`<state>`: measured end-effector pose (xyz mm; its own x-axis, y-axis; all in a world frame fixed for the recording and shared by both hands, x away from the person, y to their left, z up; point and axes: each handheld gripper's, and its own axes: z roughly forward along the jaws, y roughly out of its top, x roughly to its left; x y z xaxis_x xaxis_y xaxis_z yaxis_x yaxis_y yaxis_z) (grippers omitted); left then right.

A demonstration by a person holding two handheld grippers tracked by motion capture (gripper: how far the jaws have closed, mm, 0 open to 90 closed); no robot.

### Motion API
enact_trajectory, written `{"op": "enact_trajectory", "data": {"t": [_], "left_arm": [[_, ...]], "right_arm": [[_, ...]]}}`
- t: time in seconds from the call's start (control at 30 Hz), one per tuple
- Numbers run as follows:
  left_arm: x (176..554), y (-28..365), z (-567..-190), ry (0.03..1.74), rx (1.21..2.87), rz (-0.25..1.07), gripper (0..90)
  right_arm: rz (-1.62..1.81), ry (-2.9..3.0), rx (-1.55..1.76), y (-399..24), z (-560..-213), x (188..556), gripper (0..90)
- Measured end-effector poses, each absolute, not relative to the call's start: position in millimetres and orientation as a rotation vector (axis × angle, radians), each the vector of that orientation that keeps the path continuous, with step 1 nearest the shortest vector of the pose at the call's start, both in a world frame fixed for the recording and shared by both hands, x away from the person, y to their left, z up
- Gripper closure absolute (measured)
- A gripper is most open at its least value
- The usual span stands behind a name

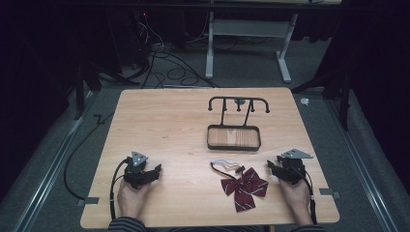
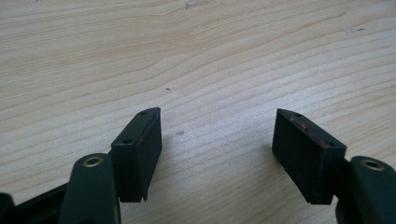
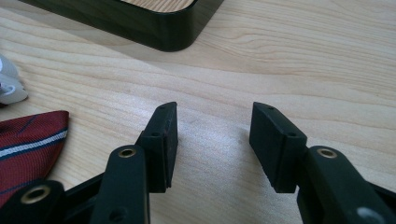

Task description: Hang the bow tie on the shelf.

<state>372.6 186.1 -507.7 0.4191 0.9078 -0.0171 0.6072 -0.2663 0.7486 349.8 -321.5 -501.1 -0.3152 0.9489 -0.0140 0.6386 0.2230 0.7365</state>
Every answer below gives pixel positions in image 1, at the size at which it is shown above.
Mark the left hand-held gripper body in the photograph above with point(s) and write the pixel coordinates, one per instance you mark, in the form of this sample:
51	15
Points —
135	169

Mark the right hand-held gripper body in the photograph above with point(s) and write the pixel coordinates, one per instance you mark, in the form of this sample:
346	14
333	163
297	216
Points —
291	167

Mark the dark red striped bow tie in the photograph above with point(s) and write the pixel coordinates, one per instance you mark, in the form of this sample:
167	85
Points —
245	188

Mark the black hook rack wooden tray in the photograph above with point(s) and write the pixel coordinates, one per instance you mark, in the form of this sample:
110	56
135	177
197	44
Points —
233	137

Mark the person's left hand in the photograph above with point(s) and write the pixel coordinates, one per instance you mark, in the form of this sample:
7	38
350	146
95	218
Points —
130	199

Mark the person's right hand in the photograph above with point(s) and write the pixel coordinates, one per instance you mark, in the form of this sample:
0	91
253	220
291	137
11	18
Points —
296	201

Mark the grey tape piece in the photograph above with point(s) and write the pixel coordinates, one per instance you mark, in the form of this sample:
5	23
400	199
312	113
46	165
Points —
87	201
329	192

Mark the white crumpled paper scrap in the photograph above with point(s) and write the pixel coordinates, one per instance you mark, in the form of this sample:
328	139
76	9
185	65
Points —
304	101

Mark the black metal stand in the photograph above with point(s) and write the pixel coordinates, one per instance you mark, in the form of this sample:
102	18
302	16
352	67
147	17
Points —
80	90
345	96

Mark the aluminium floor rail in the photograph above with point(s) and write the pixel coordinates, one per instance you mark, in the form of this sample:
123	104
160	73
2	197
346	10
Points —
48	170
361	161

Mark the white metal desk frame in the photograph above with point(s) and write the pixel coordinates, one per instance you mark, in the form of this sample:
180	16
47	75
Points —
248	28

